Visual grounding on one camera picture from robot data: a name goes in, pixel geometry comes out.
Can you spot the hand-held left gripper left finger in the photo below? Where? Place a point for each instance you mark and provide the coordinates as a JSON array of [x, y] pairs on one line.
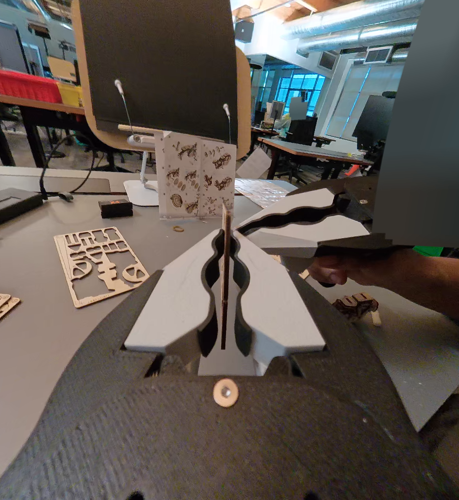
[[171, 304]]

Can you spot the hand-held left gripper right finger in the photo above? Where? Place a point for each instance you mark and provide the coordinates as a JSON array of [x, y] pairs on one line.
[[280, 308]]

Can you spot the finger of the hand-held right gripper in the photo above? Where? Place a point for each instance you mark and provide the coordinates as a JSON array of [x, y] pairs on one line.
[[315, 197], [323, 232]]

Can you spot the wooden gear puzzle sheet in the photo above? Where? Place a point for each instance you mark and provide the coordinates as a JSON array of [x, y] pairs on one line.
[[226, 273]]

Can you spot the wooden puzzle model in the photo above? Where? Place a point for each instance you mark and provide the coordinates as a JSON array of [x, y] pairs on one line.
[[356, 306]]

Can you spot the person's right forearm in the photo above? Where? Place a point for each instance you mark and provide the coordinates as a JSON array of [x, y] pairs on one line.
[[428, 281]]

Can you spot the grey desk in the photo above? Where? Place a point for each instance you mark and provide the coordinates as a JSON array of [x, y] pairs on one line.
[[26, 371]]

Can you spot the person's right hand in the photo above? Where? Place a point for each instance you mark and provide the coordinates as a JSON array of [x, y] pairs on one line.
[[342, 269]]

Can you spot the background wooden table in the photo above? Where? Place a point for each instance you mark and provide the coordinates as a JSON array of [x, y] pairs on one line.
[[311, 150], [26, 107]]

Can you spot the clear plastic packaging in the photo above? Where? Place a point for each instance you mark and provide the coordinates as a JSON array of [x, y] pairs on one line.
[[264, 193]]

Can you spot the wooden sheet with cutouts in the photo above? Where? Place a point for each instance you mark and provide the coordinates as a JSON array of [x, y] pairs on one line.
[[108, 289]]

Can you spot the black monitor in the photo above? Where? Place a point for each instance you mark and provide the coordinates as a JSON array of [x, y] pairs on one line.
[[374, 117]]

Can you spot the green bin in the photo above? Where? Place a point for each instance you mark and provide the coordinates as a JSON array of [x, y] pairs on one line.
[[432, 251]]

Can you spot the small black box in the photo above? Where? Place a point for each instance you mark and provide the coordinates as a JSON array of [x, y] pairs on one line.
[[115, 209]]

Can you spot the white stand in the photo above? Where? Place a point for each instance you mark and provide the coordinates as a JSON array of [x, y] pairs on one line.
[[141, 195]]

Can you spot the instruction booklet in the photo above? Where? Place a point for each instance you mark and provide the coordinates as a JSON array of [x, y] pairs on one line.
[[198, 175]]

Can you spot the black power adapter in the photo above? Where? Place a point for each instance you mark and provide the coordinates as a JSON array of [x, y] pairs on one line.
[[7, 207]]

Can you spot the black panel with wooden rim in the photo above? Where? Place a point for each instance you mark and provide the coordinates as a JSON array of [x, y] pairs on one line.
[[155, 58]]

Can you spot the yellow bin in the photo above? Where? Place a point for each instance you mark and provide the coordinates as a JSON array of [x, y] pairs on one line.
[[71, 95]]

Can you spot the red bin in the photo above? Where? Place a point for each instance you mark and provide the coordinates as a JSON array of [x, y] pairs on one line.
[[26, 86]]

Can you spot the silver ventilation duct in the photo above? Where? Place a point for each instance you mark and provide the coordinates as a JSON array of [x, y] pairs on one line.
[[350, 27]]

